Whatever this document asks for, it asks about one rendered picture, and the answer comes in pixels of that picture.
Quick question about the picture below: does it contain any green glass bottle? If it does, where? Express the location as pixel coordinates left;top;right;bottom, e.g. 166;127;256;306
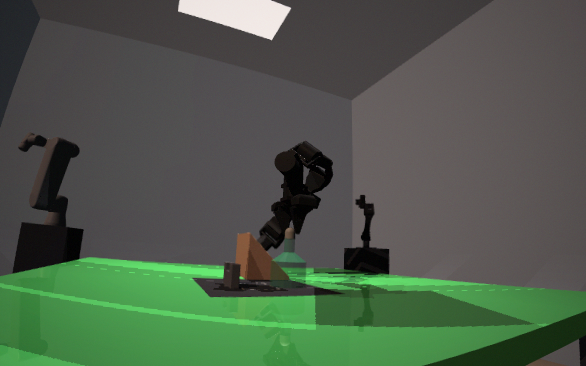
270;228;306;288

